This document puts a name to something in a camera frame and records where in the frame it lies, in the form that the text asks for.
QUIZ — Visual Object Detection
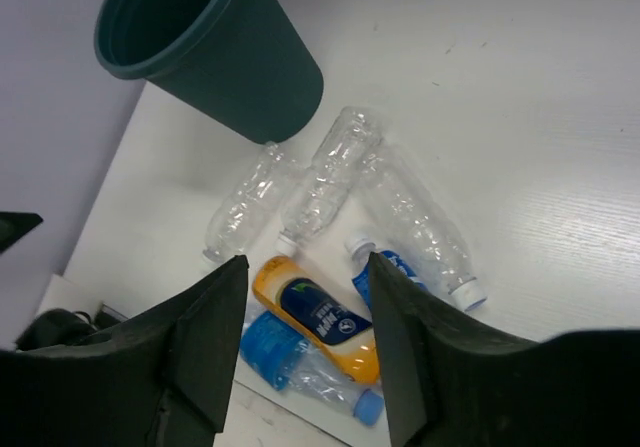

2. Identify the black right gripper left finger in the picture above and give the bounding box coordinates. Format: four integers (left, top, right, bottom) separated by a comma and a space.
1, 255, 248, 446

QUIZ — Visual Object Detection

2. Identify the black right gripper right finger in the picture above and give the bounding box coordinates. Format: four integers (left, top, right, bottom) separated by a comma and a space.
372, 277, 639, 446

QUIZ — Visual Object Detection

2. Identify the orange juice bottle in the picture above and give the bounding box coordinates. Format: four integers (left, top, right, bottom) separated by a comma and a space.
252, 256, 380, 384

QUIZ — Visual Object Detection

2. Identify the clear bottle blue cap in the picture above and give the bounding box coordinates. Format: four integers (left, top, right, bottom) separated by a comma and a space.
239, 303, 384, 427

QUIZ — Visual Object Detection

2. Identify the clear bottle white cap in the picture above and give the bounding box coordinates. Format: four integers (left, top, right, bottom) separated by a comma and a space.
356, 144, 488, 313

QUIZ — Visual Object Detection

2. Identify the blue label white-cap bottle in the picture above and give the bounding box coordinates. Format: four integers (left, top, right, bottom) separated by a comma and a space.
344, 232, 428, 311

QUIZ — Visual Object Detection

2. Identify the clear crushed plastic bottle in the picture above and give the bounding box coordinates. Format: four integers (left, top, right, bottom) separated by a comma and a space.
203, 143, 297, 266

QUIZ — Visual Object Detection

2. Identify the clear ribbed plastic bottle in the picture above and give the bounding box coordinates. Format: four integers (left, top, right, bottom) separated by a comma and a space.
274, 106, 383, 257

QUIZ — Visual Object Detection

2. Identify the dark green plastic bin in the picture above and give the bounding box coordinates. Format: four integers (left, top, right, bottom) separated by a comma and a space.
94, 0, 324, 144

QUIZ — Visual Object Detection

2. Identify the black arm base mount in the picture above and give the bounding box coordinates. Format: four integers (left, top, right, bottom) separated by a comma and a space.
15, 304, 127, 351

